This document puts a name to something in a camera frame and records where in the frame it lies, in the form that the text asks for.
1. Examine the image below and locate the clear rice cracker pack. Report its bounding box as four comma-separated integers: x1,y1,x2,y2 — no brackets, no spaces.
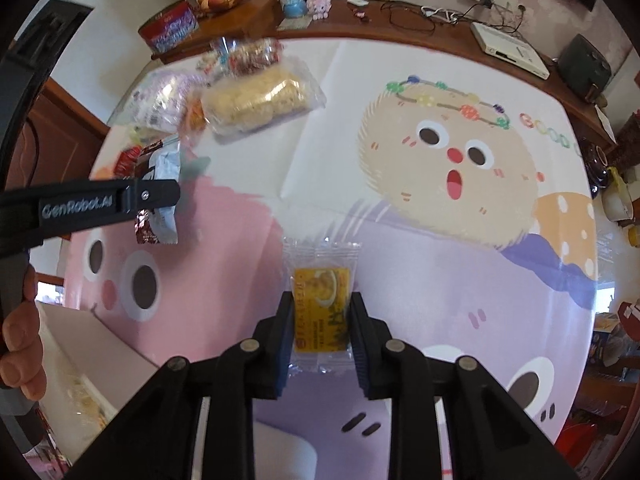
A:
200,57,327,136

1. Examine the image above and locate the dark green air fryer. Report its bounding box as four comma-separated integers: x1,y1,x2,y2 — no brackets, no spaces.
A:
557,34,613,103

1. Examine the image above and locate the wooden television cabinet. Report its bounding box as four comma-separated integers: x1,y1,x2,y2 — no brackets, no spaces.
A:
150,0,621,156

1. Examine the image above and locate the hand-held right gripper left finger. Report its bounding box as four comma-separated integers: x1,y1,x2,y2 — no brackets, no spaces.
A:
65,291,296,480

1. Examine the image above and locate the sheet of paper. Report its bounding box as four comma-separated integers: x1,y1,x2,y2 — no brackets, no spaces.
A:
595,105,618,146

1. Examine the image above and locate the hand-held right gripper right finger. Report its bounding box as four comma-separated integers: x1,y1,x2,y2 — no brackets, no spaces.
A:
348,291,566,480

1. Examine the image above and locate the blue printed box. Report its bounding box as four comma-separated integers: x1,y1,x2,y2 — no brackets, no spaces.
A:
590,310,631,366

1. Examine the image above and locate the round red tin box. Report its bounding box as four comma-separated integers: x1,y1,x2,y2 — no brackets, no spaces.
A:
137,1,199,54

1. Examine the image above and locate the brown wooden door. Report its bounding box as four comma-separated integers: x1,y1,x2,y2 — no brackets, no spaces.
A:
5,77,111,281

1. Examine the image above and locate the white charger cable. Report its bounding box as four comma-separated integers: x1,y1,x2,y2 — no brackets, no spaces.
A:
420,6,458,25

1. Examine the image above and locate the white set-top box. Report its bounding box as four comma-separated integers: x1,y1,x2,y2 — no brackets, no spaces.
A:
470,21,551,81

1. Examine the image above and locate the red plastic bucket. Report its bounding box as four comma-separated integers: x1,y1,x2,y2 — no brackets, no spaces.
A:
555,422,608,456

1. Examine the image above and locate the blue snow globe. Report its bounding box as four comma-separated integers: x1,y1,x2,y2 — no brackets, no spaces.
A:
280,0,312,20

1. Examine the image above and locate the cartoon printed tablecloth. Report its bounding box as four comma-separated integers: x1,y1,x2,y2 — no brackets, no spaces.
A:
65,35,601,480

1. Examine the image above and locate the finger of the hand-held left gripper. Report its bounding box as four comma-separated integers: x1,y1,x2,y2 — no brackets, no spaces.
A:
127,179,181,212

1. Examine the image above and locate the silver red-print snack bag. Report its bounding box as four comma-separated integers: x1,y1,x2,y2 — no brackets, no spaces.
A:
132,142,182,247

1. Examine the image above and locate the small yellow pastry packet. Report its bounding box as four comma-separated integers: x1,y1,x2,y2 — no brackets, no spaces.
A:
282,237,362,373

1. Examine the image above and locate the person's left hand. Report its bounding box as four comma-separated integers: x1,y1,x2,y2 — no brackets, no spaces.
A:
0,265,44,403

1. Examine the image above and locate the pile of assorted snack packets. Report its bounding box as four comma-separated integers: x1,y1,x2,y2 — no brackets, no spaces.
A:
110,35,286,181

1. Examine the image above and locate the black cable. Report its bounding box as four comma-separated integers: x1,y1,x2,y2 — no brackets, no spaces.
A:
381,0,451,35

